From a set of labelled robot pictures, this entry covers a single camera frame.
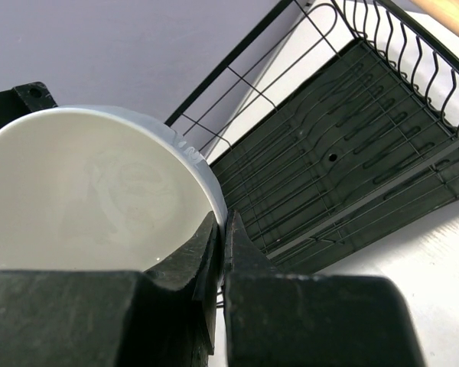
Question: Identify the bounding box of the wooden rack handle far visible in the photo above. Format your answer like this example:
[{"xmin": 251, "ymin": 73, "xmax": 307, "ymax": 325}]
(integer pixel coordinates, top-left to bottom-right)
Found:
[{"xmin": 412, "ymin": 0, "xmax": 459, "ymax": 37}]

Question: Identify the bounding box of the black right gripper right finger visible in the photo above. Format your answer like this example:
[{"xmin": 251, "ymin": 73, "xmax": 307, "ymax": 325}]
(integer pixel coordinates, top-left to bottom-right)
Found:
[{"xmin": 223, "ymin": 210, "xmax": 425, "ymax": 366}]

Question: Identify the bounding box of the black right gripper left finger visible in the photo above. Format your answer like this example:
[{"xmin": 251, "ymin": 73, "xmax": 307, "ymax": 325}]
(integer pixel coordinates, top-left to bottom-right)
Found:
[{"xmin": 0, "ymin": 213, "xmax": 219, "ymax": 366}]

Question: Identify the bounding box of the black plastic drip tray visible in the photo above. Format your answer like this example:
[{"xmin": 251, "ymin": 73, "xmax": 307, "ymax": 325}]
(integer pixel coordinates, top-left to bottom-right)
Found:
[{"xmin": 211, "ymin": 40, "xmax": 459, "ymax": 273}]

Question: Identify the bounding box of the pale blue white bowl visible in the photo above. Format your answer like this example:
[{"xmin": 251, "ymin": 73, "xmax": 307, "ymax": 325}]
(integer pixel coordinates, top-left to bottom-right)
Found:
[{"xmin": 0, "ymin": 106, "xmax": 228, "ymax": 271}]

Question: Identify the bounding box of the black wire dish rack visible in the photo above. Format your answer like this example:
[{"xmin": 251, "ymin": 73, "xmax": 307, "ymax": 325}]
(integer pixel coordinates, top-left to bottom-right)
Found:
[{"xmin": 166, "ymin": 1, "xmax": 459, "ymax": 273}]

